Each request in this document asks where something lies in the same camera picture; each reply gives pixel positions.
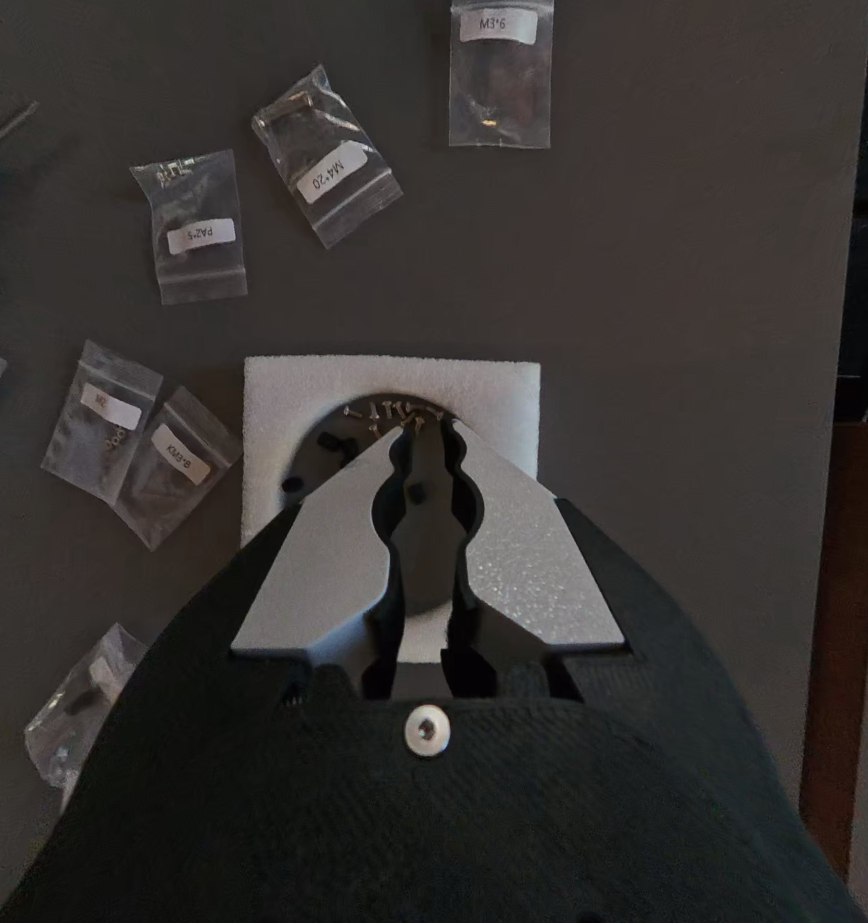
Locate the square white foam frame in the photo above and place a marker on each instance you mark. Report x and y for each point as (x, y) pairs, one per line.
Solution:
(477, 386)

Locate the pile of small silver screws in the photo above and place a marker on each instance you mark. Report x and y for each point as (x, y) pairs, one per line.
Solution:
(387, 412)

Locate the black screwdriver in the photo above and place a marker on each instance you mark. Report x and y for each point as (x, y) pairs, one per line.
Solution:
(12, 124)

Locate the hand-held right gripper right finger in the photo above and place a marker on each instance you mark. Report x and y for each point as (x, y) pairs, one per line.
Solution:
(535, 577)

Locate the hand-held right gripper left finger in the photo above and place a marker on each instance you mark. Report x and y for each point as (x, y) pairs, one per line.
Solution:
(318, 577)

